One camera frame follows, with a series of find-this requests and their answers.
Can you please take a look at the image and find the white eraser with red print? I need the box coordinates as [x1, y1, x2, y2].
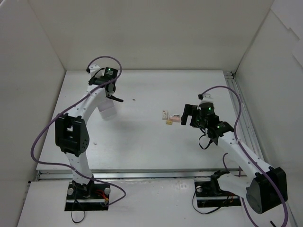
[161, 110, 168, 120]

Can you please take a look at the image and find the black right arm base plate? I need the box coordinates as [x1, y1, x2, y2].
[194, 181, 241, 209]

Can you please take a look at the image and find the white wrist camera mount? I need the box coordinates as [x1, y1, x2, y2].
[198, 93, 214, 104]
[86, 64, 101, 74]

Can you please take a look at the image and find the aluminium right side rail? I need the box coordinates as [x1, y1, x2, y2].
[223, 71, 264, 160]

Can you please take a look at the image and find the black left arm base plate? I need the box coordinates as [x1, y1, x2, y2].
[64, 182, 111, 211]

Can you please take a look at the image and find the aluminium rail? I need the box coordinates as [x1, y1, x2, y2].
[223, 71, 264, 160]
[35, 168, 247, 180]

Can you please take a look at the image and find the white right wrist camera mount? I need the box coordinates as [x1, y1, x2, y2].
[198, 93, 214, 104]

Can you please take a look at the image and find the aluminium front rail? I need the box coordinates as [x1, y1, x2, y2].
[35, 168, 247, 180]

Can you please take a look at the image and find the pink correction tape dispenser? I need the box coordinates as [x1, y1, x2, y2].
[169, 114, 181, 122]

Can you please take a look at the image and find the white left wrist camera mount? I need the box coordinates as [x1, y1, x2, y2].
[86, 64, 101, 74]

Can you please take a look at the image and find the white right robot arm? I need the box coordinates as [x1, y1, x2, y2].
[181, 102, 288, 214]

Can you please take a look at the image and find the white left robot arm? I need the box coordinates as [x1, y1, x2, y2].
[55, 67, 123, 199]

